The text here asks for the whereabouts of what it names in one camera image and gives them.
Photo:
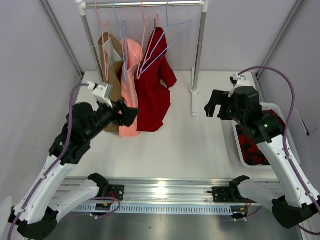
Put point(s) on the blue wire hanger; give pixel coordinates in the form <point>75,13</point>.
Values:
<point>123,37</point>
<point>172,42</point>

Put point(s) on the white slotted cable duct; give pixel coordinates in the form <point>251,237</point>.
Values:
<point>137,208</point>

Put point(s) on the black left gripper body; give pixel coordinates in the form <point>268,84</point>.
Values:
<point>121,119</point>

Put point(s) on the brown garment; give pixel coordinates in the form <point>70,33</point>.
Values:
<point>115,64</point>

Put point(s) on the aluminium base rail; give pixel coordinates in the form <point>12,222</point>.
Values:
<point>168,191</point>

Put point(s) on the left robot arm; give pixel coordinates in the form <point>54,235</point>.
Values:
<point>37,215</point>

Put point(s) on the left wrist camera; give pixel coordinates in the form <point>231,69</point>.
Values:
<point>102,92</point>

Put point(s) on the red skirt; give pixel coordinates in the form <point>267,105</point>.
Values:
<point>154,83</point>

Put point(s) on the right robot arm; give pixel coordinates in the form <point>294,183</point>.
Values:
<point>299,200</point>

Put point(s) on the salmon pink garment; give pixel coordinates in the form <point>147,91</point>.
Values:
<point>134,54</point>

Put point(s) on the red plaid shirt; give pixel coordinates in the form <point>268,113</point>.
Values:
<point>251,154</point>

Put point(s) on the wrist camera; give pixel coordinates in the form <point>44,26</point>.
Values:
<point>239,81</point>
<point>102,92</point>

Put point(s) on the blue wire hanger right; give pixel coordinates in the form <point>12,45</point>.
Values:
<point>172,42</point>

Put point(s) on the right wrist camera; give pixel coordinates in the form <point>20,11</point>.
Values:
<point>239,81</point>

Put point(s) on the metal clothes rack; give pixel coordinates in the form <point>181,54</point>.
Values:
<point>204,4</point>

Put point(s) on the blue wire hanger left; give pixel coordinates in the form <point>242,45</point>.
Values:
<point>123,37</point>

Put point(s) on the pink wire hanger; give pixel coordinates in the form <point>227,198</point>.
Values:
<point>154,21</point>
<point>106,56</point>

